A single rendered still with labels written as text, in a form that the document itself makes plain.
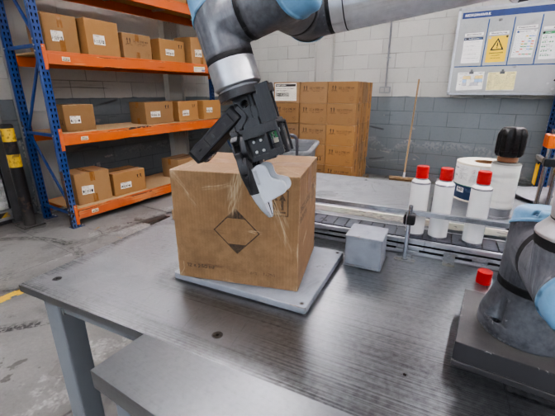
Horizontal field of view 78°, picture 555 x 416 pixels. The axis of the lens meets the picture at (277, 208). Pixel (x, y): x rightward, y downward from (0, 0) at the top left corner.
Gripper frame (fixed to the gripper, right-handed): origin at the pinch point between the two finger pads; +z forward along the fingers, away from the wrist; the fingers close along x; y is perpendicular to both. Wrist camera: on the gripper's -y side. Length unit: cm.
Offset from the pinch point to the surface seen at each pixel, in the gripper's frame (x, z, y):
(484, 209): 44, 23, 43
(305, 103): 386, -44, -46
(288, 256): 14.4, 14.1, -3.2
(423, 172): 47, 10, 31
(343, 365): -2.7, 29.7, 6.0
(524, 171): 458, 123, 198
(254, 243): 14.4, 9.7, -10.0
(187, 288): 13.3, 16.7, -30.2
